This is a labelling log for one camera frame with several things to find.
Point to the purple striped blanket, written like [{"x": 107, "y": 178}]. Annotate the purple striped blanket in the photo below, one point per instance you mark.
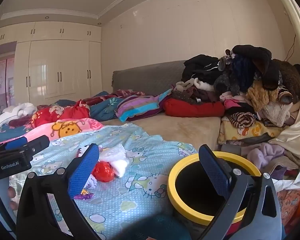
[{"x": 137, "y": 105}]

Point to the pile of clothes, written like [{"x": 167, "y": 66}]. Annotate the pile of clothes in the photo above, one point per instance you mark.
[{"x": 240, "y": 75}]

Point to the orange printed cloth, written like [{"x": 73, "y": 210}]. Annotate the orange printed cloth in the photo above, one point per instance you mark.
[{"x": 290, "y": 202}]

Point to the white tissue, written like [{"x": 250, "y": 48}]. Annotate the white tissue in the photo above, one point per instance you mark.
[{"x": 118, "y": 163}]

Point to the pink cartoon printed door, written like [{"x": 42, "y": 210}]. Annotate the pink cartoon printed door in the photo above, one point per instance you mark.
[{"x": 2, "y": 87}]

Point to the red floral quilt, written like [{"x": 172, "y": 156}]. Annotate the red floral quilt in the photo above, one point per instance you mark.
[{"x": 47, "y": 115}]

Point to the lavender fleece cloth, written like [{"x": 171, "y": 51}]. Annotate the lavender fleece cloth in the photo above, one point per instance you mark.
[{"x": 262, "y": 152}]

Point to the red folded blanket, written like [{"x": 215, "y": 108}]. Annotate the red folded blanket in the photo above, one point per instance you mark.
[{"x": 190, "y": 108}]

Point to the purple foil wrapper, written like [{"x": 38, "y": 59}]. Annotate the purple foil wrapper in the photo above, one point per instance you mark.
[{"x": 86, "y": 195}]

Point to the grey padded headboard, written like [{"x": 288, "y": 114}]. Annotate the grey padded headboard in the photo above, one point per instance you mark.
[{"x": 145, "y": 80}]

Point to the pink cartoon blanket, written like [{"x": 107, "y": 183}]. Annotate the pink cartoon blanket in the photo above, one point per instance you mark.
[{"x": 72, "y": 127}]

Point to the dark teal cloth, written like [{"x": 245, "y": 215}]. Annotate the dark teal cloth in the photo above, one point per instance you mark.
[{"x": 152, "y": 227}]

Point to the white fleece garment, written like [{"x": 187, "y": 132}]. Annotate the white fleece garment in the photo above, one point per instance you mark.
[{"x": 22, "y": 110}]

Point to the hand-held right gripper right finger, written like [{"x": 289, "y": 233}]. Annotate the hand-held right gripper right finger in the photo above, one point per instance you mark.
[{"x": 213, "y": 171}]

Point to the red wrapper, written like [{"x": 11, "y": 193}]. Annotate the red wrapper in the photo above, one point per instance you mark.
[{"x": 103, "y": 172}]

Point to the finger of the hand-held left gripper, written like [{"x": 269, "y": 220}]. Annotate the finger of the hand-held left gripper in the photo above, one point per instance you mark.
[
  {"x": 16, "y": 143},
  {"x": 40, "y": 143}
]

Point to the blue floral quilt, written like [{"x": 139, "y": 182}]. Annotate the blue floral quilt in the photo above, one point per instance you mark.
[{"x": 105, "y": 110}]

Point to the yellow cartoon blanket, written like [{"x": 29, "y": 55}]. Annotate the yellow cartoon blanket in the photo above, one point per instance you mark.
[{"x": 250, "y": 131}]

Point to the cream satin curtain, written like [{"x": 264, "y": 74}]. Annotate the cream satin curtain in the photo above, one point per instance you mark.
[{"x": 297, "y": 130}]

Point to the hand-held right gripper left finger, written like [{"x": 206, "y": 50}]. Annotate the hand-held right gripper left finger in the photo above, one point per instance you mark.
[{"x": 83, "y": 171}]

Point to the beige plush bed cover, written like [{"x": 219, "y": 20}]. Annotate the beige plush bed cover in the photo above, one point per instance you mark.
[{"x": 180, "y": 130}]

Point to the light blue cartoon sheet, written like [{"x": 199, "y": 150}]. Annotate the light blue cartoon sheet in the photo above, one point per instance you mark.
[{"x": 140, "y": 160}]

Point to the black bin with yellow rim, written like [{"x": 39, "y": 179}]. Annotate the black bin with yellow rim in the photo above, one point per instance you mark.
[{"x": 172, "y": 180}]

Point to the maroon floral blanket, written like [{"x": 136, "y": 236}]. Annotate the maroon floral blanket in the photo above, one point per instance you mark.
[{"x": 130, "y": 93}]

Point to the person's left hand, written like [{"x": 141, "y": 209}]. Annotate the person's left hand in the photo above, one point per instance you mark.
[{"x": 12, "y": 197}]

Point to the cream glossy wardrobe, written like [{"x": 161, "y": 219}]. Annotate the cream glossy wardrobe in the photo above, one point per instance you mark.
[{"x": 52, "y": 67}]

